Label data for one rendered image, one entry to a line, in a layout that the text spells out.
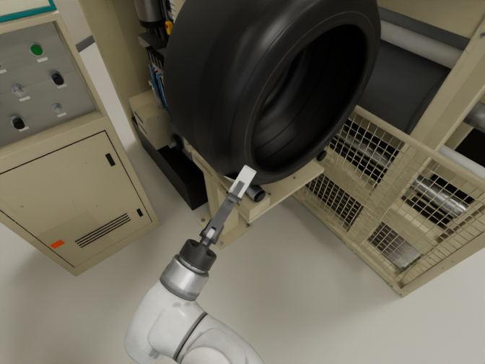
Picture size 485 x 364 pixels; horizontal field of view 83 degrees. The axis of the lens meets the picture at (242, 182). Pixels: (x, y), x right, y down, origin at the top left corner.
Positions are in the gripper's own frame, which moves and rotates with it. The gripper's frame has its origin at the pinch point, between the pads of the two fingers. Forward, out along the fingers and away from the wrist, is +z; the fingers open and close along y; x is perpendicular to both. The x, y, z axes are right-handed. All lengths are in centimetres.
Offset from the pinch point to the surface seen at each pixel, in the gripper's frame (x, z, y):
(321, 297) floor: 70, -24, 95
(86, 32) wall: -255, 80, 258
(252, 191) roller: 3.9, 1.4, 23.2
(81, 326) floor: -34, -101, 92
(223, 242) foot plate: 8, -28, 114
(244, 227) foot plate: 15, -14, 119
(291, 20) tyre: -6.9, 26.7, -15.9
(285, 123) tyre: 1.9, 29.7, 37.0
